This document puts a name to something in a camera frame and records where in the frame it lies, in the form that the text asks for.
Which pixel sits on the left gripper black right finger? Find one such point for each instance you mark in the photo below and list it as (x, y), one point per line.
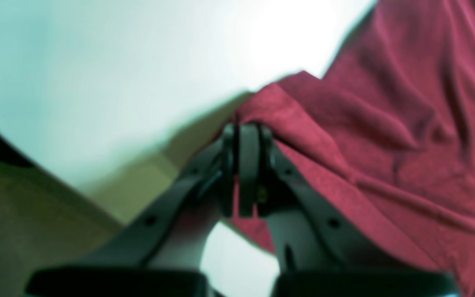
(319, 251)

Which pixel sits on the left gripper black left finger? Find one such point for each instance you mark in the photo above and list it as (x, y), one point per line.
(159, 253)

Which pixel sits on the dark red t-shirt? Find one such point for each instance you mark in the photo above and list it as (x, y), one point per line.
(388, 134)

